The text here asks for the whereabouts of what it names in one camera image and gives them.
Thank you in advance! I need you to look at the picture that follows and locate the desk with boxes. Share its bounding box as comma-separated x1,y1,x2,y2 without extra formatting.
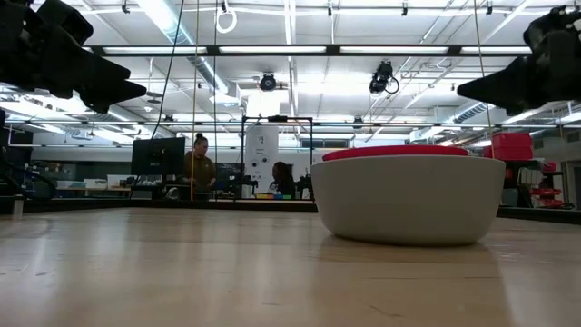
55,173,133,199

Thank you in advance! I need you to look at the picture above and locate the long overhead light bar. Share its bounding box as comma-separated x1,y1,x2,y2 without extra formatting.
81,43,533,58

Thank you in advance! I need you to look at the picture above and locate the black round ceiling camera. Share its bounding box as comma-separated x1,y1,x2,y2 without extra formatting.
259,72,279,93

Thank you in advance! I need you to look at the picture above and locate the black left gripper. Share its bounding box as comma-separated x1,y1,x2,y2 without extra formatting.
0,0,148,115

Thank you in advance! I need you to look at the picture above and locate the black table edge rail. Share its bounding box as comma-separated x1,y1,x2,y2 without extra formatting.
0,196,319,215

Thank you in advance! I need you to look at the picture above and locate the silver ventilation duct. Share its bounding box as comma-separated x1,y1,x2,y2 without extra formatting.
134,0,242,106

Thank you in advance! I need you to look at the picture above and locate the large white bowl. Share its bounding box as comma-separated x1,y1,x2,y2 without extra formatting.
310,154,507,248

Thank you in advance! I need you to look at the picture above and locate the thin dark hanging cable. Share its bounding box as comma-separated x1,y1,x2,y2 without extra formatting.
212,0,220,202

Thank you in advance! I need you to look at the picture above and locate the black metal frame rig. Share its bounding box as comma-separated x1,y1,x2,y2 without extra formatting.
240,114,315,202

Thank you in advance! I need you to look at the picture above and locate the white square column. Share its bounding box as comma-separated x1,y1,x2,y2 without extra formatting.
244,93,281,195

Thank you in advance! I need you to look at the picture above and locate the black computer monitor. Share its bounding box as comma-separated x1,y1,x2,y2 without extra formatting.
130,136,187,177

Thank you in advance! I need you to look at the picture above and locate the person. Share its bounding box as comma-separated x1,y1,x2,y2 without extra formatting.
267,161,298,201
182,132,218,194

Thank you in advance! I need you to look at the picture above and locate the red storage bin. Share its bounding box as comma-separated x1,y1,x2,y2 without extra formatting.
482,132,535,161

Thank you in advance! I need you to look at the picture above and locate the white cable loop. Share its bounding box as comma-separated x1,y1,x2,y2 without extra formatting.
215,5,239,35

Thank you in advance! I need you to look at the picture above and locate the black hanging cable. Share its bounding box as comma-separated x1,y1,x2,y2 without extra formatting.
149,0,186,140

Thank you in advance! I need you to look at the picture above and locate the red shelf cart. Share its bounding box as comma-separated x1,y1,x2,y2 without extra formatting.
529,160,565,209

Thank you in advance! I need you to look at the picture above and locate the black ceiling camera with cable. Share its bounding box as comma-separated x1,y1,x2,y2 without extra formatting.
368,59,401,97

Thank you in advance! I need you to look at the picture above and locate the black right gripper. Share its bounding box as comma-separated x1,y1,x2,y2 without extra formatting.
457,4,581,116

